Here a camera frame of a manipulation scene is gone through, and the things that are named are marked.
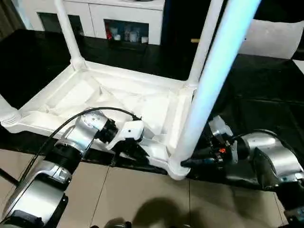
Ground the brown curtain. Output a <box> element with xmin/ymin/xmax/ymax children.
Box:
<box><xmin>0</xmin><ymin>0</ymin><xmax>25</xmax><ymax>40</ymax></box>

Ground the grey left robot leg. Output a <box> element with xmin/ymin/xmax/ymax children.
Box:
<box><xmin>104</xmin><ymin>219</ymin><xmax>133</xmax><ymax>228</ymax></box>

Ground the white cabinet with glass doors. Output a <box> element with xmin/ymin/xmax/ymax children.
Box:
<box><xmin>23</xmin><ymin>0</ymin><xmax>166</xmax><ymax>46</ymax></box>

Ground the grey cushion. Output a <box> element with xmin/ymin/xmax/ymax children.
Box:
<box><xmin>239</xmin><ymin>18</ymin><xmax>304</xmax><ymax>59</ymax></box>

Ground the white plastic table leg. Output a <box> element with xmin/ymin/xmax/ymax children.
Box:
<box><xmin>53</xmin><ymin>0</ymin><xmax>86</xmax><ymax>70</ymax></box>
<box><xmin>171</xmin><ymin>0</ymin><xmax>262</xmax><ymax>167</ymax></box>
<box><xmin>0</xmin><ymin>92</ymin><xmax>22</xmax><ymax>127</ymax></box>
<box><xmin>186</xmin><ymin>0</ymin><xmax>226</xmax><ymax>89</ymax></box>

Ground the black left camera cable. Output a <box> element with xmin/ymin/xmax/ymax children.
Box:
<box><xmin>16</xmin><ymin>106</ymin><xmax>143</xmax><ymax>189</ymax></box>

